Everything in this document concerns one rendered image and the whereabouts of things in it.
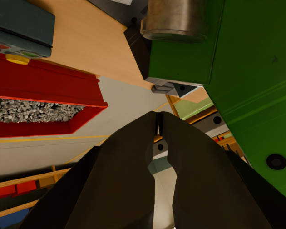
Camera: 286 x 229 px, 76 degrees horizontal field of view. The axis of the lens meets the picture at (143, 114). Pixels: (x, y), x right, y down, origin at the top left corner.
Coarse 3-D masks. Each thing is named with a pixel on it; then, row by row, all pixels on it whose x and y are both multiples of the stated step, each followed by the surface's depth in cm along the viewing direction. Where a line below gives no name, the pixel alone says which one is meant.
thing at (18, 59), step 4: (8, 56) 26; (12, 56) 26; (16, 56) 26; (20, 56) 26; (8, 60) 27; (12, 60) 26; (16, 60) 26; (20, 60) 26; (24, 60) 27; (28, 60) 27; (24, 64) 28
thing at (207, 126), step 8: (200, 112) 25; (208, 112) 24; (216, 112) 24; (184, 120) 26; (192, 120) 26; (200, 120) 25; (208, 120) 24; (216, 120) 24; (200, 128) 25; (208, 128) 24; (216, 128) 24; (224, 128) 29; (160, 136) 28; (160, 144) 28; (160, 152) 28
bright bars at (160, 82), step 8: (136, 24) 33; (128, 32) 33; (136, 32) 32; (128, 40) 33; (136, 40) 32; (144, 40) 32; (136, 48) 32; (144, 48) 31; (136, 56) 32; (144, 56) 31; (144, 64) 31; (144, 72) 31; (152, 80) 32; (160, 80) 33; (168, 80) 33
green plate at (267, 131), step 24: (240, 0) 10; (264, 0) 10; (240, 24) 11; (264, 24) 10; (240, 48) 11; (264, 48) 10; (216, 72) 12; (240, 72) 11; (264, 72) 10; (216, 96) 12; (240, 96) 11; (264, 96) 11; (240, 120) 12; (264, 120) 11; (240, 144) 12; (264, 144) 11; (264, 168) 11
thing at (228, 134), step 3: (228, 132) 762; (219, 135) 781; (222, 135) 774; (225, 135) 775; (228, 135) 768; (231, 135) 762; (213, 138) 793; (216, 138) 790; (219, 138) 788; (222, 138) 803; (225, 138) 774; (216, 141) 794; (243, 159) 726
